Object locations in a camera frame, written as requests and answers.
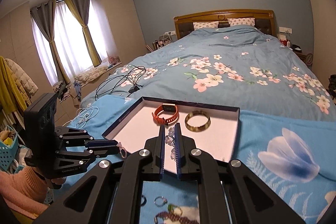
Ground purple beaded necklace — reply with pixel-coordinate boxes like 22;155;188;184
153;210;198;224

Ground olive jade bangle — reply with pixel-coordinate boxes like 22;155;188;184
185;110;211;132

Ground clear crystal bead bracelet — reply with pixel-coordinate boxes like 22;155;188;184
165;126;177;161

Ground orange smart watch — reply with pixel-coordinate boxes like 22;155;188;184
152;103;179;126

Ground left hand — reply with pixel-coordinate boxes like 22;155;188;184
46;177;66;190

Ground teal plastic basket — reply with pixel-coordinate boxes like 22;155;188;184
1;126;19;174

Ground shallow white box tray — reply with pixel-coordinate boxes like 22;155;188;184
102;97;240;162

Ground yellow hanging coat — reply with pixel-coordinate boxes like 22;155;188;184
1;56;27;114

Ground blue floral duvet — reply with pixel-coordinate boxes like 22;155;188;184
81;25;335;122

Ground grey and yellow curtains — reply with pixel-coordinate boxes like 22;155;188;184
30;0;118;85

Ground left floral pillow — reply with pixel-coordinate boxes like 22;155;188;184
193;21;219;30

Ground floral pillow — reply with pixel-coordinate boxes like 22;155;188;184
193;21;219;30
227;18;255;27

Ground right floral pillow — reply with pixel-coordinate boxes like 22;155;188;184
227;18;255;27

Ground wooden headboard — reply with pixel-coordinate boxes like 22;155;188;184
174;9;276;39

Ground white earphone cable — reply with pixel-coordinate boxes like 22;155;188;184
63;105;100;130

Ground silver ring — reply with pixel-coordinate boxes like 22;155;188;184
153;195;168;208

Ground black charger cable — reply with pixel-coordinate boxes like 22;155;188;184
94;64;146;101

